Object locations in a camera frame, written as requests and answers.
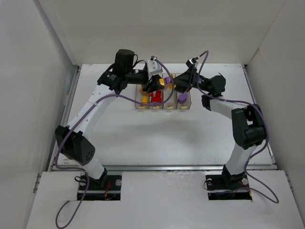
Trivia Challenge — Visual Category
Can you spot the large red lego assembly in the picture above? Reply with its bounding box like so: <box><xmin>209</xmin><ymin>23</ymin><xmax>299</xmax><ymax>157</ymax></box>
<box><xmin>150</xmin><ymin>90</ymin><xmax>163</xmax><ymax>103</ymax></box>

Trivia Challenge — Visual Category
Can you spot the purple yellow lego figure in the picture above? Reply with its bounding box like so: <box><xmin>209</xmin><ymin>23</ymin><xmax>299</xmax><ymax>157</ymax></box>
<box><xmin>157</xmin><ymin>76</ymin><xmax>176</xmax><ymax>90</ymax></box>

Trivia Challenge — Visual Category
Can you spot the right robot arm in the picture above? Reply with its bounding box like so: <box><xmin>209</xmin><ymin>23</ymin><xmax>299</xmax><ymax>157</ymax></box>
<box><xmin>174</xmin><ymin>63</ymin><xmax>267</xmax><ymax>191</ymax></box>

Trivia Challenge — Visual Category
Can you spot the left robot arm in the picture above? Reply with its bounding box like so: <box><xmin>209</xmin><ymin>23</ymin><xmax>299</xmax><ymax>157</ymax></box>
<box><xmin>55</xmin><ymin>49</ymin><xmax>164</xmax><ymax>188</ymax></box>

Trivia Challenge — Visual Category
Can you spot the purple oval lego piece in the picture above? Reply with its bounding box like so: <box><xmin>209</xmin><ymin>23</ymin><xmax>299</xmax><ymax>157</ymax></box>
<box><xmin>177</xmin><ymin>93</ymin><xmax>188</xmax><ymax>104</ymax></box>

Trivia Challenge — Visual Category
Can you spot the yellow lego plate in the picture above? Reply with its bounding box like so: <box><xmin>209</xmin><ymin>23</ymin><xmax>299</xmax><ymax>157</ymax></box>
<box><xmin>141</xmin><ymin>96</ymin><xmax>149</xmax><ymax>104</ymax></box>

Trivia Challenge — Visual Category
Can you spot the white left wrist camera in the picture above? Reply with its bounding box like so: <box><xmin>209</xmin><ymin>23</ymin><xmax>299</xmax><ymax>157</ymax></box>
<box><xmin>147</xmin><ymin>60</ymin><xmax>163</xmax><ymax>79</ymax></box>

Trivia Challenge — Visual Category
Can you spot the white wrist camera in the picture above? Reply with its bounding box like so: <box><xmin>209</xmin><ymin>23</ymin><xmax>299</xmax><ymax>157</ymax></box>
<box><xmin>147</xmin><ymin>60</ymin><xmax>163</xmax><ymax>79</ymax></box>
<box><xmin>186</xmin><ymin>57</ymin><xmax>199</xmax><ymax>66</ymax></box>

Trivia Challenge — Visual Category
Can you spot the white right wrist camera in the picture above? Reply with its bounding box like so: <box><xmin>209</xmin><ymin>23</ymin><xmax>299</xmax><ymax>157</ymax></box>
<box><xmin>186</xmin><ymin>57</ymin><xmax>199</xmax><ymax>66</ymax></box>

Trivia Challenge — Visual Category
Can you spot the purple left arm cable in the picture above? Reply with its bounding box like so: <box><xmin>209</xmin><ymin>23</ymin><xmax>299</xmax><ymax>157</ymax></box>
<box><xmin>54</xmin><ymin>56</ymin><xmax>177</xmax><ymax>229</ymax></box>

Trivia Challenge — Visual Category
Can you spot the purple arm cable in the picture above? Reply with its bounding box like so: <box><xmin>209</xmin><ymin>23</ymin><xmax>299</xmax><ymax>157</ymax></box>
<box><xmin>54</xmin><ymin>56</ymin><xmax>177</xmax><ymax>229</ymax></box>
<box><xmin>190</xmin><ymin>50</ymin><xmax>279</xmax><ymax>204</ymax></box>

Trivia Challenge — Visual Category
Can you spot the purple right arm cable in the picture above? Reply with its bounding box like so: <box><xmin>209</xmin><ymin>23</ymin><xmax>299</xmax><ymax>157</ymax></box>
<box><xmin>190</xmin><ymin>50</ymin><xmax>279</xmax><ymax>204</ymax></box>

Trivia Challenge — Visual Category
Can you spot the right aluminium frame rail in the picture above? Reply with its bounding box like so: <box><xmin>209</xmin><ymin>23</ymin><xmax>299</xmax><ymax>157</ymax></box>
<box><xmin>243</xmin><ymin>65</ymin><xmax>276</xmax><ymax>165</ymax></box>

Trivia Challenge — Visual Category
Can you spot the front aluminium rail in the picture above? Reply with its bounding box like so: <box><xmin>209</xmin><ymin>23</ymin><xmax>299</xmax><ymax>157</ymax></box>
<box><xmin>51</xmin><ymin>163</ymin><xmax>278</xmax><ymax>172</ymax></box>

